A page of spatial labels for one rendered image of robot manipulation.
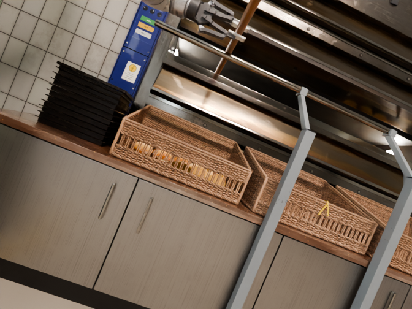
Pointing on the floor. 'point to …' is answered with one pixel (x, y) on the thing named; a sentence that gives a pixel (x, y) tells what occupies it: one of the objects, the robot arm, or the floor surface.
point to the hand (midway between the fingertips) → (238, 31)
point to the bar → (378, 268)
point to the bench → (152, 236)
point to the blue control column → (133, 59)
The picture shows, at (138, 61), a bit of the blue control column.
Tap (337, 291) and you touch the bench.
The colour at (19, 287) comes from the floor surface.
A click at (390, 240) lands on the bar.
